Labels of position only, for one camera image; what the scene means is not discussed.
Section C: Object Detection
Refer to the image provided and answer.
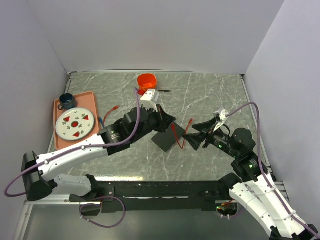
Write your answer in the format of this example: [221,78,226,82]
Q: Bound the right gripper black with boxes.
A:
[182,117,240,159]

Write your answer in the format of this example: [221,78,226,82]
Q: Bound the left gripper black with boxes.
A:
[131,103,176,143]

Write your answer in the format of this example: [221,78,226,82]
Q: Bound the red ethernet cable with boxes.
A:
[102,105,194,150]

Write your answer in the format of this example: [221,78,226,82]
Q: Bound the black network switch box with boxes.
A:
[151,122,185,153]

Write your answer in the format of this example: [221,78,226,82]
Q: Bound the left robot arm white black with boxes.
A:
[21,105,176,202]

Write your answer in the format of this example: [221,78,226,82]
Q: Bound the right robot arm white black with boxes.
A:
[183,118,320,240]

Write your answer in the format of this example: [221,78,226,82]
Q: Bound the orange plastic cup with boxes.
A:
[137,73,157,96]

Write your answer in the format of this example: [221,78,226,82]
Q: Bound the pink plastic tray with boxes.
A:
[53,91,100,150]

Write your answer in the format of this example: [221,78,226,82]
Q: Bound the white plate watermelon pattern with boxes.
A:
[55,107,96,141]

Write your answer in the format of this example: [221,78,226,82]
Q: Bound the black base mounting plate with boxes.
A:
[69,181,231,213]

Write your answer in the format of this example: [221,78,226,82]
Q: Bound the dark blue mug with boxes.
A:
[57,93,76,110]

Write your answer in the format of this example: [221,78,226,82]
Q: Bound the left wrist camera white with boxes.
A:
[139,89,160,112]

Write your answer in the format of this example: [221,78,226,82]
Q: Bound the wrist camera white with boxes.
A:
[139,89,160,112]
[213,107,229,132]

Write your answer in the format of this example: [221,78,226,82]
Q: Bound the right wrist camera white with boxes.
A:
[213,107,229,132]

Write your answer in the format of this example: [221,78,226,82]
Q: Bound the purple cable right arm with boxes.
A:
[223,101,320,238]

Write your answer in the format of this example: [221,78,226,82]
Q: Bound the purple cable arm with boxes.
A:
[223,101,320,238]
[3,86,127,229]

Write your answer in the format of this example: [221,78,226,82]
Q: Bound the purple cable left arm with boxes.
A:
[3,86,127,229]

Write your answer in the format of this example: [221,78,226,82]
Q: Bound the aluminium frame rail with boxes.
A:
[24,149,291,206]

